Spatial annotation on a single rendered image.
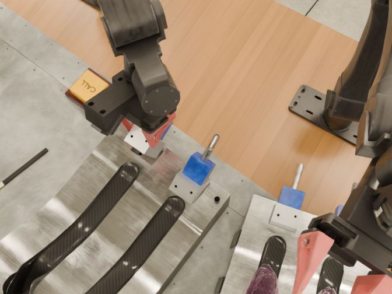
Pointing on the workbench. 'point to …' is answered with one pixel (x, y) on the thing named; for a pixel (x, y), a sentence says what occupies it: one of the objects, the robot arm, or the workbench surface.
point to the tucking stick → (23, 167)
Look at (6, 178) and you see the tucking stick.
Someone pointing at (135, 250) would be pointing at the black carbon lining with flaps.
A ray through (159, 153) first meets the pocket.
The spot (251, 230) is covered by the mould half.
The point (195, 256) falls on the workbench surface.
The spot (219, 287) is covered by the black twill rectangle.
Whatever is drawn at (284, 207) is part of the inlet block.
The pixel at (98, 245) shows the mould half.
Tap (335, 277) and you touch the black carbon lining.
